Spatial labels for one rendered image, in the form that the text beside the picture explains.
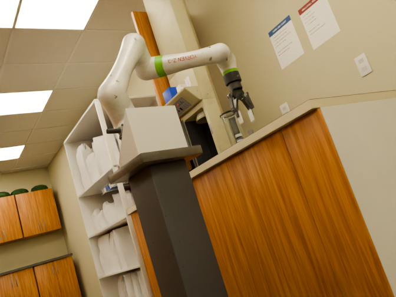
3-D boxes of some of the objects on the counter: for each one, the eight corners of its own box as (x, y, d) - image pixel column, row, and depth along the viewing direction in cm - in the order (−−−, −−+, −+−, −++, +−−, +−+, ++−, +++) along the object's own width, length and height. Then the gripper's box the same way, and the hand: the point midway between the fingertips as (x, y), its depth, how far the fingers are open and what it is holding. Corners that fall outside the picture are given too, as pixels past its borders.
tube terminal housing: (227, 172, 312) (195, 79, 327) (253, 159, 286) (218, 58, 302) (200, 179, 298) (168, 81, 313) (225, 165, 272) (189, 59, 287)
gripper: (244, 85, 241) (257, 122, 236) (215, 88, 230) (228, 127, 225) (251, 79, 235) (265, 117, 230) (223, 82, 224) (236, 122, 219)
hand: (246, 117), depth 228 cm, fingers open, 7 cm apart
